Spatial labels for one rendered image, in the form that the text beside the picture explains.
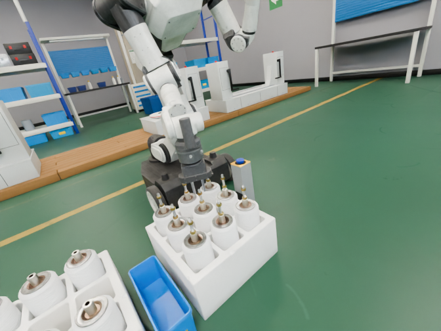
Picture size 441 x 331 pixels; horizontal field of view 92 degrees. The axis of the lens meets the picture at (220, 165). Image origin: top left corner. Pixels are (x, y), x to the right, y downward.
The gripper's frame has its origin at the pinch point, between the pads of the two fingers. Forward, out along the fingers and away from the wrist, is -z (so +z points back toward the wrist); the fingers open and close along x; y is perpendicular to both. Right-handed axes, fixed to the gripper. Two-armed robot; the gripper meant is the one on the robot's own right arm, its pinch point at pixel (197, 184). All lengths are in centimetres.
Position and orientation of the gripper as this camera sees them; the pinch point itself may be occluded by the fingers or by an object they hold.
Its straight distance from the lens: 81.5
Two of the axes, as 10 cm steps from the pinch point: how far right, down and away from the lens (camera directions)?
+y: 1.8, 3.9, -9.0
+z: -1.7, -8.9, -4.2
